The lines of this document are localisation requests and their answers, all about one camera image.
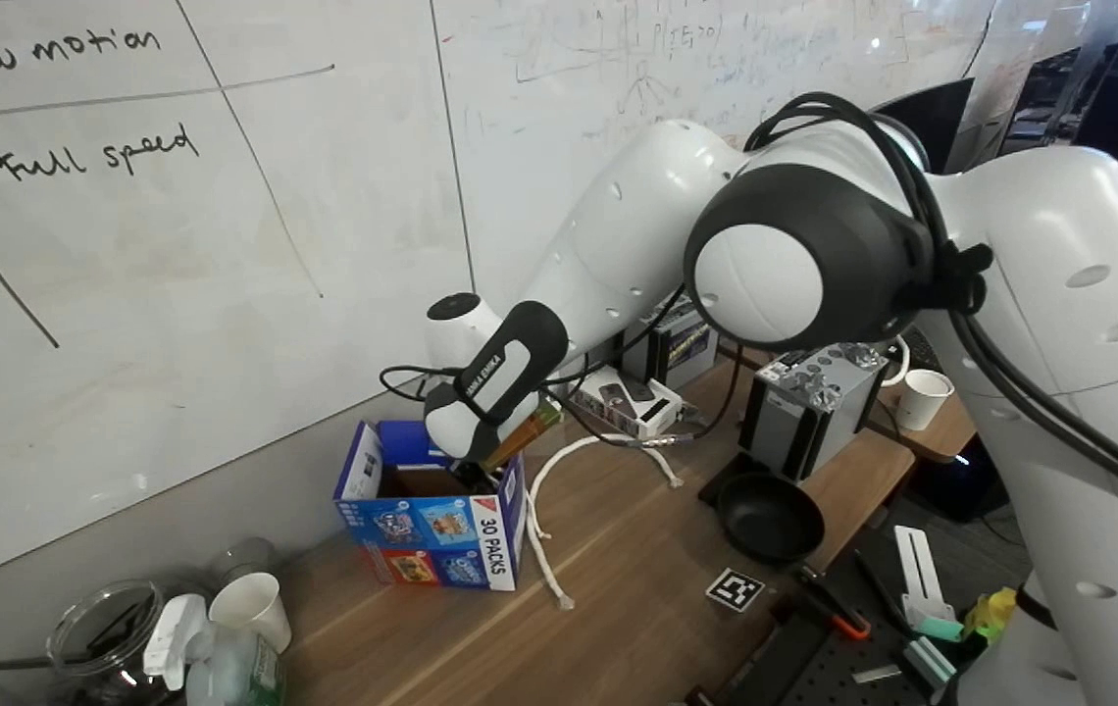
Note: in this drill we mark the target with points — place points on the clear plastic cup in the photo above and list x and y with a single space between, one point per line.
245 557

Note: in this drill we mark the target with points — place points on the black white tag marker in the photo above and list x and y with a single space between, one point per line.
736 591

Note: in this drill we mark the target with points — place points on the black bowl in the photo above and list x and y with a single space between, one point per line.
766 517

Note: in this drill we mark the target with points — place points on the glass jar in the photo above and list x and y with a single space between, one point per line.
100 632

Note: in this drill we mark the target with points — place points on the blue cardboard box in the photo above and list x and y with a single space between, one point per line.
426 531

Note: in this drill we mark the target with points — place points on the white phone box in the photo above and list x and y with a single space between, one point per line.
642 412

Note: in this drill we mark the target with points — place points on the grey battery with round caps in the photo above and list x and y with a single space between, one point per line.
805 412

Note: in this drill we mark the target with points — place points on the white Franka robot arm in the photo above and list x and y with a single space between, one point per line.
1078 326

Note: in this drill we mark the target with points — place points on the white mug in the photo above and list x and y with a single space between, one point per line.
921 398

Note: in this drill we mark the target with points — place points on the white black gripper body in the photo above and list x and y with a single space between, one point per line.
502 374

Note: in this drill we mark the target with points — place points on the yellow toy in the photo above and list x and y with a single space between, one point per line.
995 615

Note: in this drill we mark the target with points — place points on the white paper cup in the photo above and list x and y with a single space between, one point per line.
247 608

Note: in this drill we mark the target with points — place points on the teal plastic part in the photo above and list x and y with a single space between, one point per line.
936 653

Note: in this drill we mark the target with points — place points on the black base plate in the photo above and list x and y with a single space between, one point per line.
872 673

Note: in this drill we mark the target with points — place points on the white plastic strip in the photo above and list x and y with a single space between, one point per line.
920 570

